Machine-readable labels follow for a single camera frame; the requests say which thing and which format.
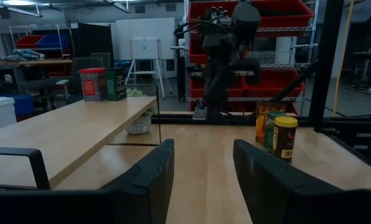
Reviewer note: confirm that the green-lid spice jar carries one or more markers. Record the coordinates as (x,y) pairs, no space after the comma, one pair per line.
(269,133)

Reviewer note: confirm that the orange spice pouch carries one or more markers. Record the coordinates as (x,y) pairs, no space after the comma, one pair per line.
(261,115)

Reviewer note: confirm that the red-lid patterned spice tin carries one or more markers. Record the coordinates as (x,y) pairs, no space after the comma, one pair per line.
(92,85)

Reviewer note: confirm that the wooden shelf riser black legs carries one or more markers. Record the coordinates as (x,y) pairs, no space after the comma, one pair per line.
(64,133)

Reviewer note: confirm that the black aluminium table frame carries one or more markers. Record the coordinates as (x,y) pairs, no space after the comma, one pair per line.
(325,62)

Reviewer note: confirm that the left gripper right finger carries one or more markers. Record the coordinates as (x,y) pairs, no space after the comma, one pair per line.
(282,202)

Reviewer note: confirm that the black partition panel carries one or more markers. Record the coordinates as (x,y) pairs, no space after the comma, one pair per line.
(93,43)

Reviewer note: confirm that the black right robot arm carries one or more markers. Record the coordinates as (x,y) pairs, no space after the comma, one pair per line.
(218,93)

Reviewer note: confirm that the white board on stand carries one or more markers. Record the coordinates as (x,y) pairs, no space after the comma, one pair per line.
(144,48)

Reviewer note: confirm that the grey office chair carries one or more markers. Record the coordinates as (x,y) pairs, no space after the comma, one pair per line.
(86,63)

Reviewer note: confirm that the blue storage container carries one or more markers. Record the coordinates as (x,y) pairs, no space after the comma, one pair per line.
(23,104)

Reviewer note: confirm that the small blue bin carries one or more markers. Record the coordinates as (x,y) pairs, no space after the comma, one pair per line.
(54,40)

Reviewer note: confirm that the large red plastic bin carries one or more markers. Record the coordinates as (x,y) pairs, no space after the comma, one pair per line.
(285,12)

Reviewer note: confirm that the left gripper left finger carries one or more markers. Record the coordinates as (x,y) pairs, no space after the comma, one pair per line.
(126,202)

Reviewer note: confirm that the potted green cactus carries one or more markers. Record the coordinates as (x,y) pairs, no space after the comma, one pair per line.
(139,126)

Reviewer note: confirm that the yellow-lid spice jar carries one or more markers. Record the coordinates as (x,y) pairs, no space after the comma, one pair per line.
(284,140)

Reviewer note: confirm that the wooden work table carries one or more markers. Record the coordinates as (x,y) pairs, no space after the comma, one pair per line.
(23,63)

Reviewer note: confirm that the small red bin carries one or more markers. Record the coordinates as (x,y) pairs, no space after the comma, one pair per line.
(28,41)

